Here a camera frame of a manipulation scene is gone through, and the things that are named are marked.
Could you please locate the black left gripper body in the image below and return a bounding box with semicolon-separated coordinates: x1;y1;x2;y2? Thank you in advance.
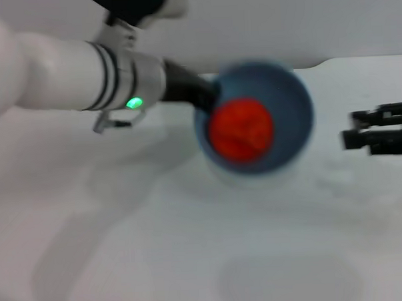
159;56;213;103

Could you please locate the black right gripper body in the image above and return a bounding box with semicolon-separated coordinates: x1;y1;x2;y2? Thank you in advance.
365;101;402;158

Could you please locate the orange fruit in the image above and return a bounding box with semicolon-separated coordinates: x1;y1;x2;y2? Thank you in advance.
207;95;276;164

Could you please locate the blue bowl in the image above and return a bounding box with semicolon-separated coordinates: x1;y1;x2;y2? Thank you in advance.
191;57;318;182

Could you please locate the left arm cable with metal plug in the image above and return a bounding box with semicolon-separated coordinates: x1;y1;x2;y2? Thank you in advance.
92;108;147;135

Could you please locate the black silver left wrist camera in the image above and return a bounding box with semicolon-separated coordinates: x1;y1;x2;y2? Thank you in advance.
89;0;189;30

